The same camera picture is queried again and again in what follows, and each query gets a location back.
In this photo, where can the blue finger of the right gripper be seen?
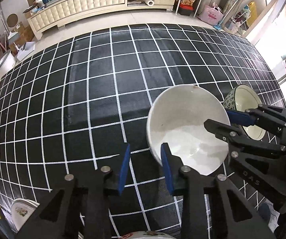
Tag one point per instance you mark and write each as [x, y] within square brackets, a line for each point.
[238, 142]
[270, 118]

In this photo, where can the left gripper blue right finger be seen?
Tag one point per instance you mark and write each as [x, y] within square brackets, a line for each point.
[171, 165]

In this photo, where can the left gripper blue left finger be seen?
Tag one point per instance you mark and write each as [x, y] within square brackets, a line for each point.
[115, 174]

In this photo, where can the green patterned bowl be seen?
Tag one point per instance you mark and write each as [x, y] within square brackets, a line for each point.
[242, 98]

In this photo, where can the plain white bowl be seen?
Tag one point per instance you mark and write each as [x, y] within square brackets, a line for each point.
[177, 118]

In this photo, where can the white bowl floral outside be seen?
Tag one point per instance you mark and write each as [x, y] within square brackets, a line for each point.
[147, 235]

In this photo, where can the black white grid tablecloth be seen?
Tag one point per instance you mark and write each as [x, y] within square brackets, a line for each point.
[73, 105]

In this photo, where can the pink gift bag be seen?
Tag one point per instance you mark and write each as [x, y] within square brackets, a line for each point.
[211, 15]

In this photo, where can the white paper roll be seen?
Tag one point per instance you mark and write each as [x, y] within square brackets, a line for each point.
[150, 3]

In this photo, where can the cream tufted tv cabinet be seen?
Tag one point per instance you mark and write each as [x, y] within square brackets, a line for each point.
[62, 12]

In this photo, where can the white plastic basin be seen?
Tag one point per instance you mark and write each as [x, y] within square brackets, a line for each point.
[7, 62]

